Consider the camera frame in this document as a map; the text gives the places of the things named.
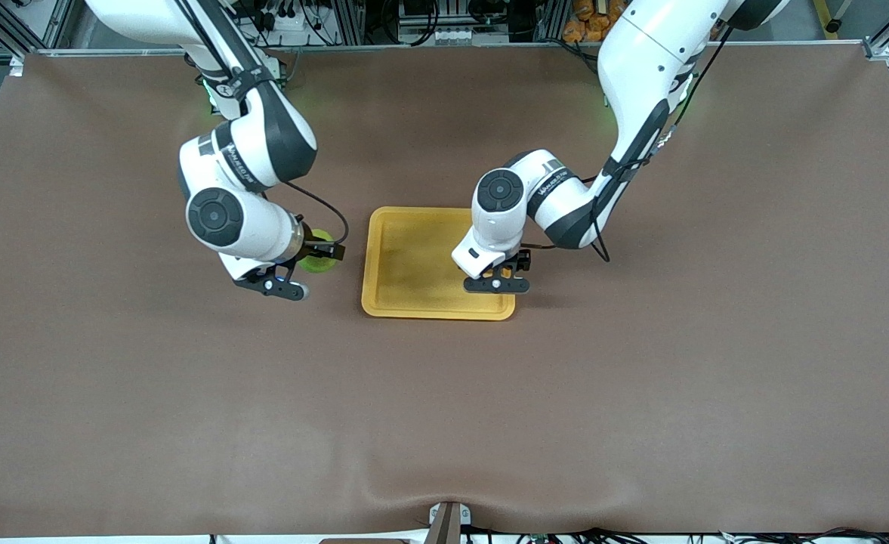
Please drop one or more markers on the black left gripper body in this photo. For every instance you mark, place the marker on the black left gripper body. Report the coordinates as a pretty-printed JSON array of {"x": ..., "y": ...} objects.
[{"x": 520, "y": 261}]

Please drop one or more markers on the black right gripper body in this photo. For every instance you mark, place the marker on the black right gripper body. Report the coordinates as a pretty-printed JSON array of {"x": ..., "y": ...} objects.
[{"x": 313, "y": 247}]

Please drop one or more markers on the green apple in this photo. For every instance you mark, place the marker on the green apple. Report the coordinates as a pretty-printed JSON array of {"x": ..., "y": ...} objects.
[{"x": 314, "y": 265}]

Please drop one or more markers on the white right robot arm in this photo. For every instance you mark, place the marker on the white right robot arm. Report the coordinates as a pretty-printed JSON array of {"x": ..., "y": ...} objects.
[{"x": 225, "y": 219}]

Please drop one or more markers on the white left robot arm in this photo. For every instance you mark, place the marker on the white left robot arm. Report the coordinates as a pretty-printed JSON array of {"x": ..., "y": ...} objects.
[{"x": 640, "y": 68}]

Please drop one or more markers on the yellow plastic tray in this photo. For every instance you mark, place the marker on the yellow plastic tray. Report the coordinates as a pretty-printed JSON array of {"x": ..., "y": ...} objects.
[{"x": 414, "y": 264}]

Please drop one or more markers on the brown table mat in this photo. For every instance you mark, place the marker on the brown table mat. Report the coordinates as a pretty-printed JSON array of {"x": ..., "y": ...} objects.
[{"x": 444, "y": 415}]

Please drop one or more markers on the white power strip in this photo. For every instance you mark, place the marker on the white power strip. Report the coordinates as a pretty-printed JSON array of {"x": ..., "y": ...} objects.
[{"x": 293, "y": 21}]

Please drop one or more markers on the white connector strip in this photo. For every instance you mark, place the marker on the white connector strip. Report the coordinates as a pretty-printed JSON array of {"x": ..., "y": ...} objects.
[{"x": 459, "y": 35}]

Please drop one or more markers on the orange snack bag pile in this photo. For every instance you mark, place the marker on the orange snack bag pile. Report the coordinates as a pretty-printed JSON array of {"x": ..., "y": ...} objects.
[{"x": 580, "y": 26}]

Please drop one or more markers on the aluminium table edge rail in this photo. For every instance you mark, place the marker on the aluminium table edge rail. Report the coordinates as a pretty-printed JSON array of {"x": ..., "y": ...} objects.
[{"x": 414, "y": 47}]

